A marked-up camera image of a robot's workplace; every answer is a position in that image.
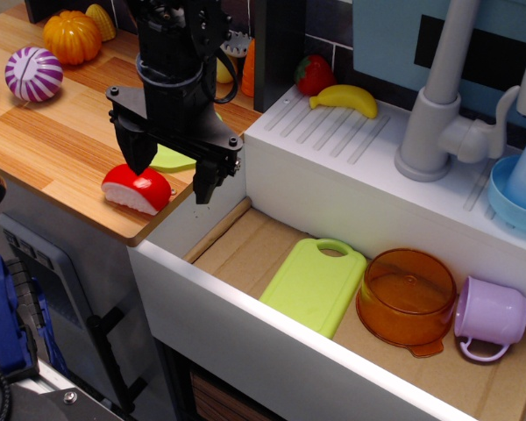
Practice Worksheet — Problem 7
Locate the light blue panel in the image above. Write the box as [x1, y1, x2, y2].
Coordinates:
[350, 1, 526, 120]

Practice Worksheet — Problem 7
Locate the green toy cutting board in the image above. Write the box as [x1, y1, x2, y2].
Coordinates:
[259, 239, 367, 339]

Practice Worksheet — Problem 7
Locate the grey pasta spoon blue handle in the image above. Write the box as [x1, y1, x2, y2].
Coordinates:
[220, 31, 252, 58]

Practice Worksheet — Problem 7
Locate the blue clamp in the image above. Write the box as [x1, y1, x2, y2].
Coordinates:
[0, 256, 65, 382]

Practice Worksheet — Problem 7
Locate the lilac toy mug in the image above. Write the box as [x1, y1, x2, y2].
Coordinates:
[454, 276, 526, 363]

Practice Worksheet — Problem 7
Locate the orange transparent toy pot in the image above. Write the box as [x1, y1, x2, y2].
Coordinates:
[356, 248, 457, 358]

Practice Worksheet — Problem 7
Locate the red toy strawberry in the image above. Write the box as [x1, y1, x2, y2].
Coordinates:
[294, 54, 338, 96]

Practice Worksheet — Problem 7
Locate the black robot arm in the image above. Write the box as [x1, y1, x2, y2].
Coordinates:
[106, 1, 243, 204]

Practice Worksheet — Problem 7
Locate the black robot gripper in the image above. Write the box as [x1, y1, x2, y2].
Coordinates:
[106, 17, 242, 204]

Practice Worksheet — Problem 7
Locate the yellow toy corn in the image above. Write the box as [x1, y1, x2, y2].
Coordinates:
[85, 4, 117, 42]

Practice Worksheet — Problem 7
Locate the grey toy faucet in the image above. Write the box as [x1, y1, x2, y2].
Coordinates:
[394, 1, 520, 182]

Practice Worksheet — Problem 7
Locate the orange toy pumpkin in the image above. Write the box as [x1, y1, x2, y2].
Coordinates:
[42, 11, 103, 66]

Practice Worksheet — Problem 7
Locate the purple white striped toy onion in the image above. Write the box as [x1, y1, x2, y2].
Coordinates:
[4, 46, 64, 103]

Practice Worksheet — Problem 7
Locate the black vertical post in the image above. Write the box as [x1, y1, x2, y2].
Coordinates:
[253, 0, 306, 112]

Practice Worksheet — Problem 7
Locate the blue toy bowl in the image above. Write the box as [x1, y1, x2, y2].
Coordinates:
[487, 155, 526, 231]

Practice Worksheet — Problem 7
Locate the orange toy carrot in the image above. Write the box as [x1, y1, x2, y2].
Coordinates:
[241, 39, 255, 97]

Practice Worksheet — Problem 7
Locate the yellow toy banana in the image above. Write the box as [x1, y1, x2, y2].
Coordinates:
[309, 84, 378, 119]

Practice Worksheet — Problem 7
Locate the black oven door handle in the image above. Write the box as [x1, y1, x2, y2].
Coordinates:
[86, 307, 147, 414]

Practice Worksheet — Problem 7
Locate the yellow toy potato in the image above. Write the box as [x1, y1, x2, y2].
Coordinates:
[217, 57, 238, 84]

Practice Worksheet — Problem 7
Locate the light green toy plate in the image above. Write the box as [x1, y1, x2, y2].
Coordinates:
[149, 111, 224, 174]

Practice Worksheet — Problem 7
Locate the red and white toy sushi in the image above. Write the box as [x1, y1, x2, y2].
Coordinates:
[101, 164, 172, 216]

